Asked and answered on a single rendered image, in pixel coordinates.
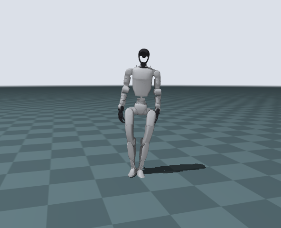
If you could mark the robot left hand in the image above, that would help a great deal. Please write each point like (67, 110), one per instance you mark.
(157, 113)

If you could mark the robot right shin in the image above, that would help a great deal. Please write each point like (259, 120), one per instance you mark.
(131, 153)

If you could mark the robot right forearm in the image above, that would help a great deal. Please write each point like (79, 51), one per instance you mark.
(122, 100)

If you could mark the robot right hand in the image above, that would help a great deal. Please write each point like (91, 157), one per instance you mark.
(120, 114)

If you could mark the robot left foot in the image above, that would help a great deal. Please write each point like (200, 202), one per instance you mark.
(140, 173)

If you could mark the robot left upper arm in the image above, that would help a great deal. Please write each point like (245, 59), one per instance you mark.
(157, 90)

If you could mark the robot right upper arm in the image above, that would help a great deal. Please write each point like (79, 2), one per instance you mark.
(127, 79)

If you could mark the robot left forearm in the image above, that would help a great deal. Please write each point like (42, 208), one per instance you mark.
(157, 102)

